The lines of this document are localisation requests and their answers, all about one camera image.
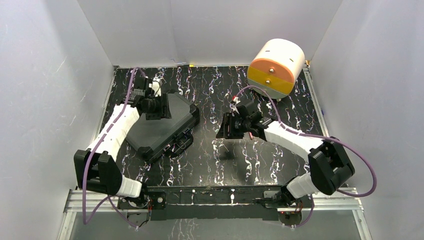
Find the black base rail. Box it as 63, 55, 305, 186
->
117, 185, 312, 224

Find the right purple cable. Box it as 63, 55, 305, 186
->
231, 85, 378, 199

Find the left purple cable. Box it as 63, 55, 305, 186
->
81, 67, 147, 226

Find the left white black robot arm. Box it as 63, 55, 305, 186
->
73, 77, 171, 208

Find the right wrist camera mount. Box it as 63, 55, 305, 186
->
230, 96, 240, 114

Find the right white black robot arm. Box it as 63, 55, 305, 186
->
216, 100, 355, 207

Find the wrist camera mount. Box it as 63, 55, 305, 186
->
230, 96, 240, 114
151, 77, 163, 97

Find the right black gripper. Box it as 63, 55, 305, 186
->
215, 112, 250, 140

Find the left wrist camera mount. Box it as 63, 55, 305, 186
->
151, 77, 163, 97

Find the purple cable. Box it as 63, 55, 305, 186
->
81, 67, 147, 226
231, 85, 378, 199

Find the round pastel drawer cabinet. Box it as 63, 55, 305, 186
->
247, 38, 305, 100

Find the black poker set case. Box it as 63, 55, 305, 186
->
126, 92, 200, 163

